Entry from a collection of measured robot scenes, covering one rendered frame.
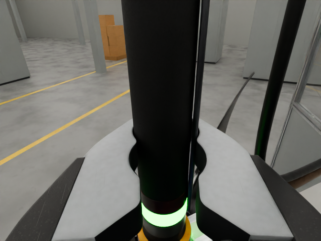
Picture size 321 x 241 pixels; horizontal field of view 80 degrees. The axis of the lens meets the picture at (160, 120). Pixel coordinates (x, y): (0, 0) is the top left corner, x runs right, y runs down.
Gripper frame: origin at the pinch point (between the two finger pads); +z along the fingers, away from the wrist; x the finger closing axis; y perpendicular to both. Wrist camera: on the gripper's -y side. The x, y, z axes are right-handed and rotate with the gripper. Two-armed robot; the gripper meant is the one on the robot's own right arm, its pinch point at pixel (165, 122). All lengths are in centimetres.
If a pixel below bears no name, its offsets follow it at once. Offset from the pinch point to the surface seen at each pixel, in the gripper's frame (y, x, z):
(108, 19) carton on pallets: 15, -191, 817
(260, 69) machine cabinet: 123, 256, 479
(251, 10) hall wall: -11, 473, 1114
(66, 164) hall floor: 150, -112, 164
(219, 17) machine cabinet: 11, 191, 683
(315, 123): 49, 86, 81
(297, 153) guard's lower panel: 74, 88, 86
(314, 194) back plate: 28.2, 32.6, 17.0
